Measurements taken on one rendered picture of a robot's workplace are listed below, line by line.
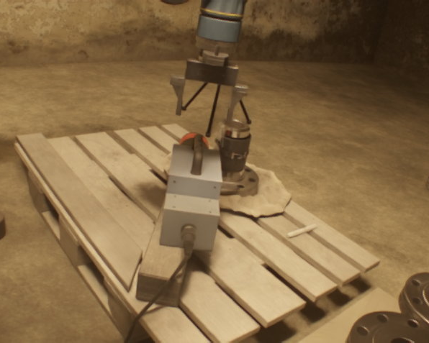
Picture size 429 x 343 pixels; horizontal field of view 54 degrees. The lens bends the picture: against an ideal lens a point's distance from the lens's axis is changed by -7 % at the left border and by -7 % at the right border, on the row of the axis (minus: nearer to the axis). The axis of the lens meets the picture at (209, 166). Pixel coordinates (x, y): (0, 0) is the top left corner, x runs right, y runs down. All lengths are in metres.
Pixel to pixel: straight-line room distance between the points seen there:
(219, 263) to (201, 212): 0.23
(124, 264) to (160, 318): 0.19
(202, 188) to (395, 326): 0.58
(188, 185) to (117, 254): 0.27
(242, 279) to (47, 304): 0.55
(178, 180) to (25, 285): 0.56
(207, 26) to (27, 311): 0.88
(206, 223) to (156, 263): 0.16
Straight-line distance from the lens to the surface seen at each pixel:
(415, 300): 1.23
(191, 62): 1.12
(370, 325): 1.07
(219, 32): 1.08
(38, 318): 1.27
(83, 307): 1.30
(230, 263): 1.29
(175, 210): 1.09
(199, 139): 1.23
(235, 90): 1.15
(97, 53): 3.81
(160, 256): 1.12
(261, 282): 1.25
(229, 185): 1.58
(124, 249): 1.24
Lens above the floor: 0.91
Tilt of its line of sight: 25 degrees down
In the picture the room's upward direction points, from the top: 10 degrees clockwise
